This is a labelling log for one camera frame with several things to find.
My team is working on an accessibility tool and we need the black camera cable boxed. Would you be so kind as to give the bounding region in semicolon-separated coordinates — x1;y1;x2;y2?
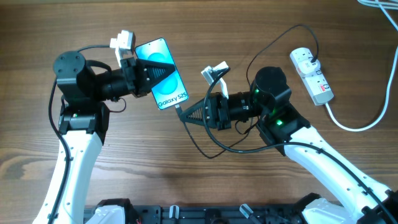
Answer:
201;67;398;224
46;44;127;224

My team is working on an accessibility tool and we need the black left camera cable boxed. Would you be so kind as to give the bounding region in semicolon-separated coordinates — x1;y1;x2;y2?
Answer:
46;44;127;224

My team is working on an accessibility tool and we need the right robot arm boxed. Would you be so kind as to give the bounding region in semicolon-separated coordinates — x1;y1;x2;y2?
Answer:
177;67;397;223

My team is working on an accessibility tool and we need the teal Galaxy smartphone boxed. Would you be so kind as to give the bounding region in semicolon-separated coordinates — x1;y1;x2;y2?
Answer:
135;38;189;110

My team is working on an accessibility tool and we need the white power strip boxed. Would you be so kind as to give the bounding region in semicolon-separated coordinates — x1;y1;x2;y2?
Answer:
290;47;334;106

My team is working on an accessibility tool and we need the black right camera cable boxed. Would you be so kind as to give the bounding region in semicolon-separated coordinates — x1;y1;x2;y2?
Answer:
201;67;398;224

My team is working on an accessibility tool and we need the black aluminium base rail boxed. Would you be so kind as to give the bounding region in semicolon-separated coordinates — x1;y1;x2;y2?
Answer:
75;203;352;224

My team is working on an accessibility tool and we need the white USB charger plug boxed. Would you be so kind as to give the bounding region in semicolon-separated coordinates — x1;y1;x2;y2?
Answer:
297;60;320;77

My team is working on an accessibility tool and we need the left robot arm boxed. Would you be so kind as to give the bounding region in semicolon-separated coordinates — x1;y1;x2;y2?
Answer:
34;51;176;223

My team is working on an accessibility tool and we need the black USB charging cable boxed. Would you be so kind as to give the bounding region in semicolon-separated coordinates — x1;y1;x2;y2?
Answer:
174;24;320;159

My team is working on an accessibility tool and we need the white power strip cord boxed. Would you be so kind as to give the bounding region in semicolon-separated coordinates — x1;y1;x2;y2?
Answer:
325;0;398;133

